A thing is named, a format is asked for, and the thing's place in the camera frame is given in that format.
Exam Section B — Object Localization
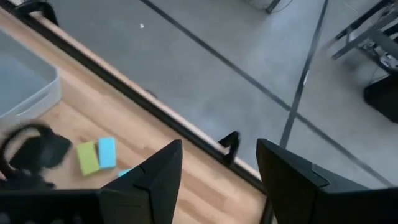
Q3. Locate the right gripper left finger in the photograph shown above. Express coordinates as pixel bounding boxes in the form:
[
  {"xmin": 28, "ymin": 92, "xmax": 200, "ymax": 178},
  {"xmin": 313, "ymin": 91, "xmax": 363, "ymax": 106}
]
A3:
[{"xmin": 99, "ymin": 139, "xmax": 183, "ymax": 224}]

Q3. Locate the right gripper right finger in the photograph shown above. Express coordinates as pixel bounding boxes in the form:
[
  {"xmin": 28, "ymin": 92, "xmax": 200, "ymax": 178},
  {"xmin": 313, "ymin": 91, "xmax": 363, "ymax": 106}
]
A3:
[{"xmin": 256, "ymin": 139, "xmax": 343, "ymax": 224}]

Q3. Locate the blue rectangular block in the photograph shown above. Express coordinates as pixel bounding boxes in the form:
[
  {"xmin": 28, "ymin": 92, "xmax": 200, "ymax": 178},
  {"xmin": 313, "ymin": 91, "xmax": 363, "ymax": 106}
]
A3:
[
  {"xmin": 117, "ymin": 167, "xmax": 134, "ymax": 178},
  {"xmin": 98, "ymin": 136, "xmax": 118, "ymax": 170}
]

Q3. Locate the green rectangular block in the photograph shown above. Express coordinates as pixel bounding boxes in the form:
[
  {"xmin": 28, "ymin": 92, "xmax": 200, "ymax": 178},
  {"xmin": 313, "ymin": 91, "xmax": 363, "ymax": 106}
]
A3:
[{"xmin": 76, "ymin": 141, "xmax": 101, "ymax": 177}]

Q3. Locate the clear bin with blue blocks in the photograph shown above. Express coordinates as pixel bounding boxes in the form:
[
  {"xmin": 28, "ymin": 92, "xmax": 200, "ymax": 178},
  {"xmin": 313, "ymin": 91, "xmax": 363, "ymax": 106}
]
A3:
[{"xmin": 0, "ymin": 29, "xmax": 62, "ymax": 125}]

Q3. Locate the black floor tape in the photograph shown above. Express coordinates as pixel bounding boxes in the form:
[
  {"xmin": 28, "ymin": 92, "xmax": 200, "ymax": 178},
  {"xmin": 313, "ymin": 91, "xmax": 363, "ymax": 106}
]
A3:
[
  {"xmin": 138, "ymin": 0, "xmax": 396, "ymax": 189},
  {"xmin": 279, "ymin": 0, "xmax": 330, "ymax": 149}
]

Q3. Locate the black floor box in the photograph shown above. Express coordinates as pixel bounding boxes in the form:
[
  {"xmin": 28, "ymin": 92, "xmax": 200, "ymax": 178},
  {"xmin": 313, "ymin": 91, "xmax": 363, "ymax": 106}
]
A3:
[{"xmin": 363, "ymin": 74, "xmax": 398, "ymax": 124}]

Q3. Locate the black stand leg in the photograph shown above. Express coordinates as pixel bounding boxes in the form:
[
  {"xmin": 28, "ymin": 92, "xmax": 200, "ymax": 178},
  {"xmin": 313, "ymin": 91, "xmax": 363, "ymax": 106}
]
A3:
[{"xmin": 245, "ymin": 0, "xmax": 293, "ymax": 15}]

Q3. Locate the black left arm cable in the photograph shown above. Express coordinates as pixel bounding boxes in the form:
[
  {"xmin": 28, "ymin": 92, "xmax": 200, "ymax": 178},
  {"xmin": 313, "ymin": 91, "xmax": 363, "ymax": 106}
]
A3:
[{"xmin": 0, "ymin": 123, "xmax": 55, "ymax": 178}]

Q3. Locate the black clamp bracket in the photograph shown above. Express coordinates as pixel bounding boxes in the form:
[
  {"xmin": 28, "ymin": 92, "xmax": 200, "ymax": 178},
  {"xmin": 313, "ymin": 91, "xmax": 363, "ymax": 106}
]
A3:
[{"xmin": 217, "ymin": 130, "xmax": 241, "ymax": 166}]

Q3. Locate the grey metal table frame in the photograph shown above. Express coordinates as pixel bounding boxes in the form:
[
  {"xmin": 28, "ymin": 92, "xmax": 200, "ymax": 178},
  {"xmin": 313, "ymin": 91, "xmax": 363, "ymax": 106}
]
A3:
[{"xmin": 323, "ymin": 0, "xmax": 398, "ymax": 75}]

